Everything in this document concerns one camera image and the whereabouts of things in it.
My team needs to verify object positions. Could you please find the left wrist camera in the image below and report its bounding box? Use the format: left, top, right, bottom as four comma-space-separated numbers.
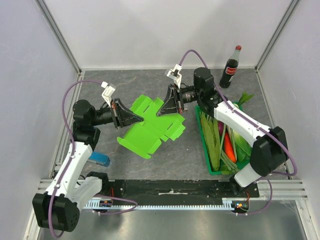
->
101, 81, 117, 107

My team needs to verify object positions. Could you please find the green plastic tray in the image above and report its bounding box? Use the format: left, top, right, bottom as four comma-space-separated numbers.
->
195, 106, 252, 175

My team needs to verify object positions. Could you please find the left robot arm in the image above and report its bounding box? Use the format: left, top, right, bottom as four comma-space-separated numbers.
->
32, 98, 144, 232

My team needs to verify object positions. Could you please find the green paper box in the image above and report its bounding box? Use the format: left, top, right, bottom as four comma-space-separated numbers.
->
117, 94, 186, 159

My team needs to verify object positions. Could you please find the grey cable duct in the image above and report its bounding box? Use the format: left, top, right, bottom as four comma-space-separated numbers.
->
83, 198, 235, 211

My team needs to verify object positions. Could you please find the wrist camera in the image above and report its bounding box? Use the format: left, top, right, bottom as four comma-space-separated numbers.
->
165, 64, 183, 88
101, 81, 117, 107

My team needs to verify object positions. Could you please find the purple onion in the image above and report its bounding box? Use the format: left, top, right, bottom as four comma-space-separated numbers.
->
217, 121, 224, 135

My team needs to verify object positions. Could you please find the green long beans bundle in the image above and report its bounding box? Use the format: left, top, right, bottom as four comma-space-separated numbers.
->
199, 112, 241, 173

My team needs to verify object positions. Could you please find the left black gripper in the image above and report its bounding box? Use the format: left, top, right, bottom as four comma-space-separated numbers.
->
90, 98, 144, 129

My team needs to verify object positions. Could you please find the cola glass bottle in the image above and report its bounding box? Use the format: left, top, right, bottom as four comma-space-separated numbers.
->
219, 45, 242, 89

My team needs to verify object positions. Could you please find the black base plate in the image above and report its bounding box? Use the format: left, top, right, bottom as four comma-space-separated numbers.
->
100, 179, 260, 207

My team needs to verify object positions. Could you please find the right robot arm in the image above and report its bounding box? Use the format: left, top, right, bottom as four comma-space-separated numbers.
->
156, 64, 289, 197

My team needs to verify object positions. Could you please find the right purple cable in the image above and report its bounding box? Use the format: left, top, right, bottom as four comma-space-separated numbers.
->
179, 49, 298, 178

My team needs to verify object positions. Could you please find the orange carrot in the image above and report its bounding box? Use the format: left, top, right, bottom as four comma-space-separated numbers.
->
223, 133, 236, 163

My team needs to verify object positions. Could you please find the blue small box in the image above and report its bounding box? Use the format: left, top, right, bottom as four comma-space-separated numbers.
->
88, 152, 110, 167

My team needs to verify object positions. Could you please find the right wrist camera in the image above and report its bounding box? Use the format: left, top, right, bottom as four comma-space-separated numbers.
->
165, 64, 183, 88

